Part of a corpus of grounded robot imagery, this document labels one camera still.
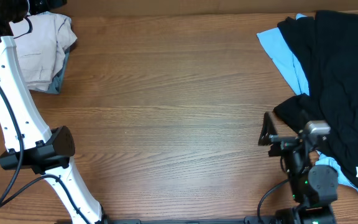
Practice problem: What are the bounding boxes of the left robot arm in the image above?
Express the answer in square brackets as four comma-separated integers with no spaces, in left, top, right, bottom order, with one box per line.
[0,0,110,224]

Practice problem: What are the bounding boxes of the black garment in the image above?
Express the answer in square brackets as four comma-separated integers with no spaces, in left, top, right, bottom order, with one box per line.
[273,10,358,191]

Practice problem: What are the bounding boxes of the beige cotton shorts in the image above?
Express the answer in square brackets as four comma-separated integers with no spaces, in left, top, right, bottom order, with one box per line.
[9,12,77,90]

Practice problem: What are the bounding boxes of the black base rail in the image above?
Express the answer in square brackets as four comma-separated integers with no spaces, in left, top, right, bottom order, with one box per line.
[99,216,285,224]

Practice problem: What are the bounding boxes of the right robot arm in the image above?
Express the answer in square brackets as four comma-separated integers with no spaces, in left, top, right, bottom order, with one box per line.
[257,112,338,224]

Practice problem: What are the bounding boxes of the light blue garment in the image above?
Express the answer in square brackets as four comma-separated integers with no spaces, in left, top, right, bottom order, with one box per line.
[256,13,358,201]

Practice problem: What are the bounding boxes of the folded light blue jeans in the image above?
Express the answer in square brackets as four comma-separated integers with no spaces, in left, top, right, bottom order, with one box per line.
[29,48,70,95]

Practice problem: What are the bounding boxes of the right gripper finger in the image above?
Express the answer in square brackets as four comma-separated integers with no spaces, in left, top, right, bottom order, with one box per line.
[258,112,278,146]
[299,110,310,124]

